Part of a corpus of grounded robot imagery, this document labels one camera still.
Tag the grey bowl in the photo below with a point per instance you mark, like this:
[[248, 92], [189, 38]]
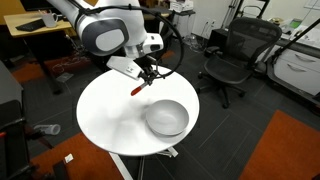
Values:
[[167, 117]]

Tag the white mug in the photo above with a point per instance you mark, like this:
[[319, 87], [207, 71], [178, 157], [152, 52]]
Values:
[[50, 19]]

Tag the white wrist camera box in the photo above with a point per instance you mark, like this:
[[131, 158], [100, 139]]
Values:
[[125, 65]]

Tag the orange carpet mat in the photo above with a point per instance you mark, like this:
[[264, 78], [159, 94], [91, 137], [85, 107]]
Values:
[[90, 162]]

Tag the small white tag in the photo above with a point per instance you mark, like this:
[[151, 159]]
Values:
[[68, 158]]

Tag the white drawer cabinet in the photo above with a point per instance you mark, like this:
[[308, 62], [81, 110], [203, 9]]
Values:
[[295, 61]]

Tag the black office chair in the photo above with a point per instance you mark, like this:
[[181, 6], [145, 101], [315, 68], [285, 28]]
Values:
[[247, 38]]

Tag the white table base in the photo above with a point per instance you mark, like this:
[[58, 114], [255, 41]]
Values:
[[170, 152]]

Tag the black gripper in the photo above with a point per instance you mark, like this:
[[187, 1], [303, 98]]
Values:
[[148, 73]]

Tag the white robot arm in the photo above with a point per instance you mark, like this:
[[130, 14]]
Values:
[[115, 28]]

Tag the orange capped white marker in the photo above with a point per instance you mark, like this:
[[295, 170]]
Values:
[[138, 89]]

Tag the black keyboard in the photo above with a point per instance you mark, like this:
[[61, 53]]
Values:
[[31, 26]]

